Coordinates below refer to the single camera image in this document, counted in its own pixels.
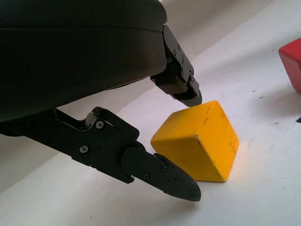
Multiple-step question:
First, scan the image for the red wooden block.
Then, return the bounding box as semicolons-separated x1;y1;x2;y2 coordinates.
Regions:
278;38;301;93

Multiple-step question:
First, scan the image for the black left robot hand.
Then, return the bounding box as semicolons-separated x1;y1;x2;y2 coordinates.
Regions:
0;0;203;202

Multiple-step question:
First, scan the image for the yellow wooden block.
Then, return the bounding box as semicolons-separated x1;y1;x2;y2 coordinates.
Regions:
150;100;240;183

